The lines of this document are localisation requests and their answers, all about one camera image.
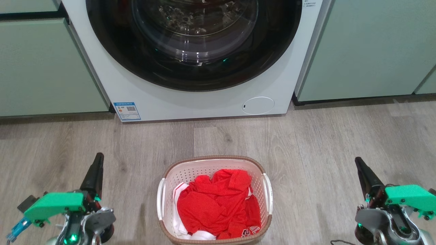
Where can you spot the pale green cabinet drawer front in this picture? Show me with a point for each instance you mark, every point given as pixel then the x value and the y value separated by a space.
pixel 27 5

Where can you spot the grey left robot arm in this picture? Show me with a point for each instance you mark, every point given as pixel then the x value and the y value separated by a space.
pixel 92 224

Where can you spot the white front-load washing machine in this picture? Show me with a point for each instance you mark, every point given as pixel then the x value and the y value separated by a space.
pixel 204 103

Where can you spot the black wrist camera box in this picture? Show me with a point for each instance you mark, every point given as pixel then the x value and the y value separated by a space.
pixel 28 202
pixel 432 192

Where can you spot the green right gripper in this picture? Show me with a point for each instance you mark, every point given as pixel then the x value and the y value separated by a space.
pixel 412 197

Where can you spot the blue energy label sticker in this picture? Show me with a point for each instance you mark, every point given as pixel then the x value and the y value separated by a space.
pixel 126 111

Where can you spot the narrow pale green cabinet panel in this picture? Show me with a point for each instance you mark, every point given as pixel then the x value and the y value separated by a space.
pixel 428 85

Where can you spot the white garment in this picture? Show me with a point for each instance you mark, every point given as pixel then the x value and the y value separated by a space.
pixel 177 217

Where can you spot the wide pale green cabinet panel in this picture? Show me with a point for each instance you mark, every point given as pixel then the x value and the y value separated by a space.
pixel 368 51

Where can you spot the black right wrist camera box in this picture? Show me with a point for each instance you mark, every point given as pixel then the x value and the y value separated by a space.
pixel 432 192

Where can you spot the red mesh jersey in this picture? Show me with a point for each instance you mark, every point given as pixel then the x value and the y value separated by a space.
pixel 214 204

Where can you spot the black round glass washer door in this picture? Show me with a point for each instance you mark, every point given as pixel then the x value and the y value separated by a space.
pixel 194 73

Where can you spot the large pale green cabinet door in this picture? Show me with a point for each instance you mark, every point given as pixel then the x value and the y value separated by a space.
pixel 44 68

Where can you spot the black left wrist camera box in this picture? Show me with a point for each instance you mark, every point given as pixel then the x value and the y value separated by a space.
pixel 28 202

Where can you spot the white perforated laundry basket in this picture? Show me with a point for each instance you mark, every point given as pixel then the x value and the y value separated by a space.
pixel 204 165

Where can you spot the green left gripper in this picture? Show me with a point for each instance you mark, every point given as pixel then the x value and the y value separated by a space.
pixel 54 204

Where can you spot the round white filter cover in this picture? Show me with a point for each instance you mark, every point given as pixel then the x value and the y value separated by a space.
pixel 258 105

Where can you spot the small text label sticker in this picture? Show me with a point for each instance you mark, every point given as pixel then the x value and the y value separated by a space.
pixel 309 3

